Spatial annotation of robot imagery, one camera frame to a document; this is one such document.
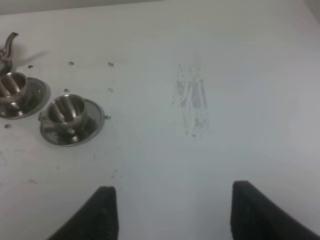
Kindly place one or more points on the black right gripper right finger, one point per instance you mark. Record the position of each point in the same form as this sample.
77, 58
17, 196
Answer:
256, 217

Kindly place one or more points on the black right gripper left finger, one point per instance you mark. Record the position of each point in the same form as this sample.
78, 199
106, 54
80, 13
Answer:
97, 219

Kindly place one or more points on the stainless steel teapot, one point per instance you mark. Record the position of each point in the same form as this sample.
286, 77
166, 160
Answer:
6, 54

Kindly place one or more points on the near stainless steel saucer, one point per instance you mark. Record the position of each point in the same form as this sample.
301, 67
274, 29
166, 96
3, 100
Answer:
74, 137

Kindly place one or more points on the stainless steel saucer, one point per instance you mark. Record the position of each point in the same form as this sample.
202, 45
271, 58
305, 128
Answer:
74, 137
37, 96

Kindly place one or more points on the near stainless steel teacup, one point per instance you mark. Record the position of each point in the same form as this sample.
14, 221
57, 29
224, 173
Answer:
66, 112

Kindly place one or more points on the stainless steel teacup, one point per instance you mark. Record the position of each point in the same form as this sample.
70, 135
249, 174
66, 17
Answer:
13, 87
66, 112

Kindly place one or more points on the far stainless steel saucer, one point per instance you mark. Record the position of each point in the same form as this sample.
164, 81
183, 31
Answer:
37, 96

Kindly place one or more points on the far stainless steel teacup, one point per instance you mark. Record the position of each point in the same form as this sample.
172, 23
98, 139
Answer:
13, 87

